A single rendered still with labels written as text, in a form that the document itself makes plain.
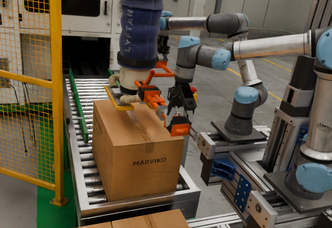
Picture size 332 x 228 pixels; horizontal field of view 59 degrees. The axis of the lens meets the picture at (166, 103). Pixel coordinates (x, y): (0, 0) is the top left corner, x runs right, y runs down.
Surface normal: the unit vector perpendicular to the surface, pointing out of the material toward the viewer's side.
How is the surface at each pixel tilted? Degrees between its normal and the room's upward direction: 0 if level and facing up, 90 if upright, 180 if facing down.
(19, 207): 0
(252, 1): 90
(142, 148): 90
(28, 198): 0
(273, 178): 0
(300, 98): 90
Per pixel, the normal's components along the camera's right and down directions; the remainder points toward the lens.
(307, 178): -0.44, 0.42
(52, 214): 0.12, -0.92
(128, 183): 0.38, 0.40
